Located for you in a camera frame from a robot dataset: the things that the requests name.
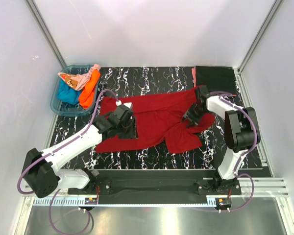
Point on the white slotted cable duct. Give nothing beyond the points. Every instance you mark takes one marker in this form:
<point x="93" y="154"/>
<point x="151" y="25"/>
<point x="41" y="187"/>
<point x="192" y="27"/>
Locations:
<point x="91" y="202"/>

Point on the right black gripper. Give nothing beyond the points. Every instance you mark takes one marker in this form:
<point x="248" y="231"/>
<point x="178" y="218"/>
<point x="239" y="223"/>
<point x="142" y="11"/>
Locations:
<point x="192" y="115"/>

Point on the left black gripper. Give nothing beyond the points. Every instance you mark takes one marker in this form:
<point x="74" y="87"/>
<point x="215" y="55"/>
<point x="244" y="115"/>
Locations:
<point x="131" y="128"/>

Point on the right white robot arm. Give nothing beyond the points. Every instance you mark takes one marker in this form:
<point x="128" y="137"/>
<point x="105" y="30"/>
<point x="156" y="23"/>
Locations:
<point x="241" y="132"/>

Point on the blue t shirt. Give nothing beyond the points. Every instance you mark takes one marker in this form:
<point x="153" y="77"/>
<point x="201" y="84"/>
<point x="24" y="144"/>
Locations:
<point x="68" y="94"/>

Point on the pink printed t shirt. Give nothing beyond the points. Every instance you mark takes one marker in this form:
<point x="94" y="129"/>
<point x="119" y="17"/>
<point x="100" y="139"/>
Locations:
<point x="78" y="82"/>

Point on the red t shirt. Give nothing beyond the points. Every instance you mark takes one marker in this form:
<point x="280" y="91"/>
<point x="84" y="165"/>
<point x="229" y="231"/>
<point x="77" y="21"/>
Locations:
<point x="158" y="119"/>

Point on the folded black t shirt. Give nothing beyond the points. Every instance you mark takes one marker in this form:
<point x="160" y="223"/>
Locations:
<point x="220" y="79"/>

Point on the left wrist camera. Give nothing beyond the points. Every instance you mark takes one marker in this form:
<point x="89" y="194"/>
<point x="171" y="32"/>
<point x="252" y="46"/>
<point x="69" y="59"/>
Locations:
<point x="127" y="104"/>

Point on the blue plastic bin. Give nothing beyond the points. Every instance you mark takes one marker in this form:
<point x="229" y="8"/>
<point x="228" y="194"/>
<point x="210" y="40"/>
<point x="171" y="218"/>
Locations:
<point x="66" y="109"/>

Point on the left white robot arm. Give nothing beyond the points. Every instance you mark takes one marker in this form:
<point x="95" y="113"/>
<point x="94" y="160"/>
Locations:
<point x="43" y="170"/>

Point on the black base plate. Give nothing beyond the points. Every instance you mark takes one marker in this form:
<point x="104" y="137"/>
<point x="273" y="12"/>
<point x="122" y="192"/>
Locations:
<point x="174" y="186"/>

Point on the orange t shirt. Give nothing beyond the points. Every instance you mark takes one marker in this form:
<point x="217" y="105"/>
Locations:
<point x="86" y="97"/>

